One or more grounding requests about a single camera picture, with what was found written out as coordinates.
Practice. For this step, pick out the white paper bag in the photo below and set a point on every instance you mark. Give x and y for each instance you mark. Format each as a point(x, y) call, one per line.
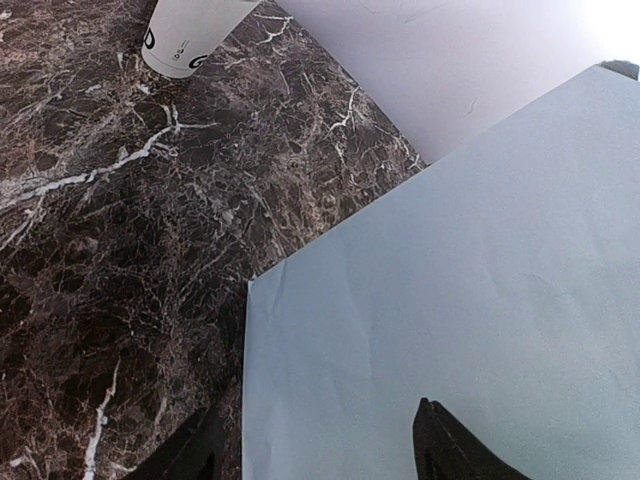
point(502, 281)

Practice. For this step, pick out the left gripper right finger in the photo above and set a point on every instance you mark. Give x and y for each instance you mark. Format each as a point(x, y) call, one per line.
point(445, 449)

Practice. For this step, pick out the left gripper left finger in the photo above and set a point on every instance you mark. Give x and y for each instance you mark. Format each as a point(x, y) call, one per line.
point(193, 451)

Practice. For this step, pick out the white cup holding straws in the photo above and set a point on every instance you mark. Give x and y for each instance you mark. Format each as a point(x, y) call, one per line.
point(183, 33)

